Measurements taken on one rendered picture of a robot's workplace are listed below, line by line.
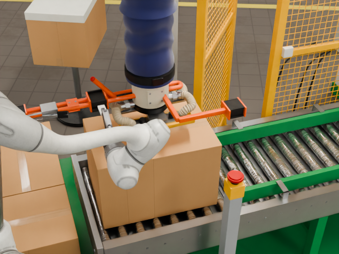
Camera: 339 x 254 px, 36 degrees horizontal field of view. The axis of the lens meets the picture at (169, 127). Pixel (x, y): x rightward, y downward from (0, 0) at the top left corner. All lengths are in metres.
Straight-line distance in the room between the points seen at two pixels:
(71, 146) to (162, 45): 0.68
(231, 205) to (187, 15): 3.82
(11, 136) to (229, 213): 1.10
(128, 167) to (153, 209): 0.72
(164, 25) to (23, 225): 1.24
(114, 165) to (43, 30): 1.86
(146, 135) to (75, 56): 1.88
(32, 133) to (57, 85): 3.14
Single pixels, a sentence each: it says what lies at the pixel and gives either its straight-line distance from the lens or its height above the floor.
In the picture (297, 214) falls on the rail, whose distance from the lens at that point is 2.84.
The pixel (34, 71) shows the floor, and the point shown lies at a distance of 4.94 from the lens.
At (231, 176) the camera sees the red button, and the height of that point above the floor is 1.04.
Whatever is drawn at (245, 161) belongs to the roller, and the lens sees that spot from 3.00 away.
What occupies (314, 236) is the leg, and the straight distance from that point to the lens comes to 3.07.
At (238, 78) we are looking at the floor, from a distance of 4.74.
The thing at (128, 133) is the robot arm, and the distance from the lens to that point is 1.81.
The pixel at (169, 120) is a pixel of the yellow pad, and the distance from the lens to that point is 2.37.
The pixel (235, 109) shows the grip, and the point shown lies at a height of 1.21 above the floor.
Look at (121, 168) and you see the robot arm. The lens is 1.91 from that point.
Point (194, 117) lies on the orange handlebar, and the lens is 2.21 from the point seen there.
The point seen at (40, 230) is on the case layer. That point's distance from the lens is 2.68.
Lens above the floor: 2.51
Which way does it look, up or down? 38 degrees down
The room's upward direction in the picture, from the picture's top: straight up
